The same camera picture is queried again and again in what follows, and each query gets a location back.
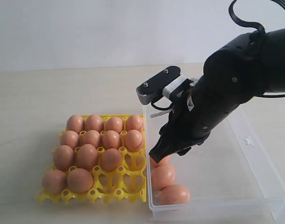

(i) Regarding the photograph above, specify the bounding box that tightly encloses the brown egg twelve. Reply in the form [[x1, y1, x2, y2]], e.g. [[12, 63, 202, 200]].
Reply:
[[150, 156, 170, 168]]

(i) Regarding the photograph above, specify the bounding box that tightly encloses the brown egg one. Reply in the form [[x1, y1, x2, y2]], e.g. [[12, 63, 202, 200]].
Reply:
[[66, 115, 85, 133]]

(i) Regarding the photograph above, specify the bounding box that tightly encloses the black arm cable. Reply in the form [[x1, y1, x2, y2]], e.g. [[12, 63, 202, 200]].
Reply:
[[228, 0, 285, 33]]

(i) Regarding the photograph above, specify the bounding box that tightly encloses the brown egg two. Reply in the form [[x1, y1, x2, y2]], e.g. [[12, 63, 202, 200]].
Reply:
[[85, 114, 104, 133]]

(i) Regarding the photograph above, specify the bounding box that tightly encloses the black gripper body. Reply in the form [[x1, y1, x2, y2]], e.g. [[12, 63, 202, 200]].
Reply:
[[158, 79, 241, 156]]

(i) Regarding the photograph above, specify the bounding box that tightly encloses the brown egg nine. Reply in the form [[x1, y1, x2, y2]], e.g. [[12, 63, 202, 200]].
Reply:
[[75, 144, 98, 171]]

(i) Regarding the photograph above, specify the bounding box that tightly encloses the small white plastic clip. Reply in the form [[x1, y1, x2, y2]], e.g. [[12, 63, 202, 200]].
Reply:
[[243, 138, 254, 146]]

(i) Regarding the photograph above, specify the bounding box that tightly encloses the yellow plastic egg tray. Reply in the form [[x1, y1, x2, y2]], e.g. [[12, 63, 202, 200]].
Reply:
[[37, 115, 147, 204]]

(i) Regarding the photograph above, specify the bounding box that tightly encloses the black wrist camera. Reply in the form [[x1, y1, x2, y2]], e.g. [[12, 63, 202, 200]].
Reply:
[[136, 66, 193, 105]]

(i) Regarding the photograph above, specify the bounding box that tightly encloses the brown egg seven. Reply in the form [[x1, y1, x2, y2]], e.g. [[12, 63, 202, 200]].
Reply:
[[53, 145, 75, 172]]

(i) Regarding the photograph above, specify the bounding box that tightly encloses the brown egg ten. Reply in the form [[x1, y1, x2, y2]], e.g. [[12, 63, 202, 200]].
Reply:
[[100, 148, 122, 171]]

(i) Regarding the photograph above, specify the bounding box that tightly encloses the brown egg fourteen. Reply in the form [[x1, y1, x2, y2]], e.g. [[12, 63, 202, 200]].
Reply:
[[82, 130, 102, 148]]

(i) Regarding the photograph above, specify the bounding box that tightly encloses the brown egg six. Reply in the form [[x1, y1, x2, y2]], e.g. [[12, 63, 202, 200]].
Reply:
[[67, 168, 93, 194]]

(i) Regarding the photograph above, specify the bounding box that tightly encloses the brown egg sixteen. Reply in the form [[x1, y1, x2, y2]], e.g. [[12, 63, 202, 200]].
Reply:
[[124, 130, 143, 152]]

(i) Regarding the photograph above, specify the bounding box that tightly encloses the brown egg five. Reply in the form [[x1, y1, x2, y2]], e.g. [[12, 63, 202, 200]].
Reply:
[[42, 169, 67, 195]]

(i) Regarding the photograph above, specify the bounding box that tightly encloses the brown egg eight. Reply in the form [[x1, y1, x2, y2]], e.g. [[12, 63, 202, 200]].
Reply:
[[60, 131, 80, 149]]

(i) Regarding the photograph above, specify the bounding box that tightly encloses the clear plastic container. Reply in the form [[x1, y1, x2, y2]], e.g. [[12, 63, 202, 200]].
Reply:
[[148, 98, 285, 224]]

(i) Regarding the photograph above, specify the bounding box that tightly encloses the brown egg three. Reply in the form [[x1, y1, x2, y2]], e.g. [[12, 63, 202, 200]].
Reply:
[[106, 117, 123, 133]]

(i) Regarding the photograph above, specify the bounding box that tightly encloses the brown egg four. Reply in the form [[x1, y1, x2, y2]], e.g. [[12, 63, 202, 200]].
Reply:
[[126, 114, 143, 132]]

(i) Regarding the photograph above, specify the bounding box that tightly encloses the brown egg thirteen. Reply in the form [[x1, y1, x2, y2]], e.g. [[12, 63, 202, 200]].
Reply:
[[151, 164, 176, 191]]

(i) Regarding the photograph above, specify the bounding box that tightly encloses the brown egg eleven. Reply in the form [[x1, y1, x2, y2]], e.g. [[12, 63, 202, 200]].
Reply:
[[102, 130, 122, 149]]

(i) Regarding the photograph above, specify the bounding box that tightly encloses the brown egg fifteen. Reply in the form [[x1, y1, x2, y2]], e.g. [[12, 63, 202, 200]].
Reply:
[[159, 184, 191, 205]]

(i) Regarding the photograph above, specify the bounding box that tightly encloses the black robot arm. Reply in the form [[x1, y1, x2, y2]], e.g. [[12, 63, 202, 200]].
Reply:
[[149, 28, 285, 162]]

